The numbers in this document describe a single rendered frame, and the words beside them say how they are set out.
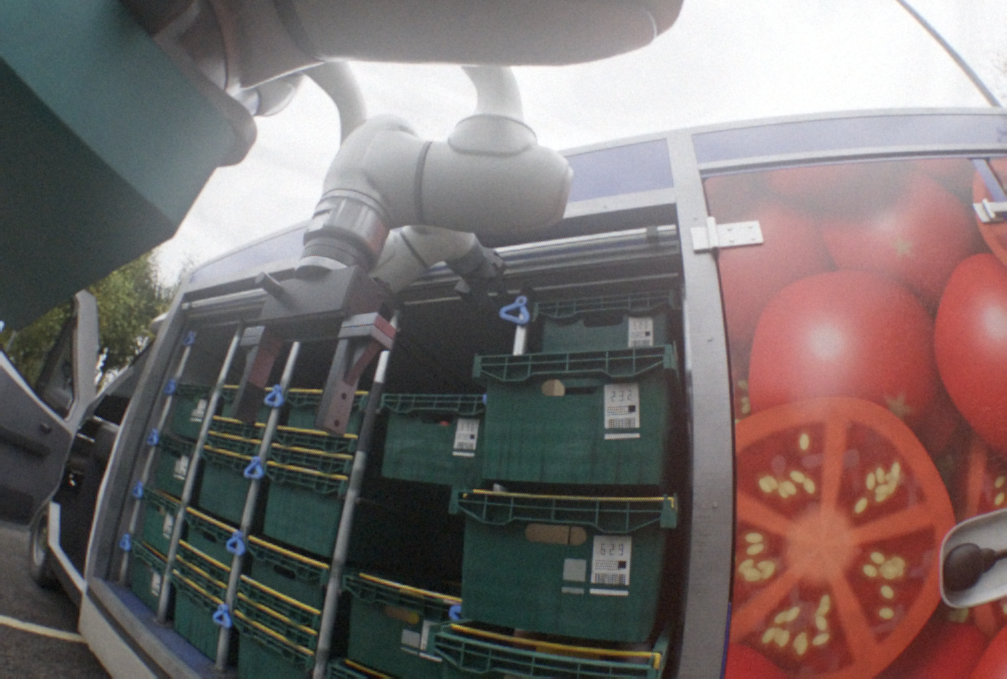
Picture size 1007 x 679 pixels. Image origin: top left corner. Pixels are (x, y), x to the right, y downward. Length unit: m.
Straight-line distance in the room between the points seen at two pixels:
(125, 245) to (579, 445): 0.76
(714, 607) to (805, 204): 0.91
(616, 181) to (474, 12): 1.12
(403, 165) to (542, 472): 0.59
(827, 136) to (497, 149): 1.12
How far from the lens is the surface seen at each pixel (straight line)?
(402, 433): 1.36
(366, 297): 0.44
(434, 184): 0.50
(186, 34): 0.25
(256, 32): 0.28
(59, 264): 0.31
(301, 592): 1.51
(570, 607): 0.82
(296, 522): 1.56
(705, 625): 0.90
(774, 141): 1.41
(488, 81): 0.59
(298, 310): 0.46
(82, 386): 3.74
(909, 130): 1.58
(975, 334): 1.18
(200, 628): 1.96
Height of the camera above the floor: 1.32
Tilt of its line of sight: 31 degrees up
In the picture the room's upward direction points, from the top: 9 degrees clockwise
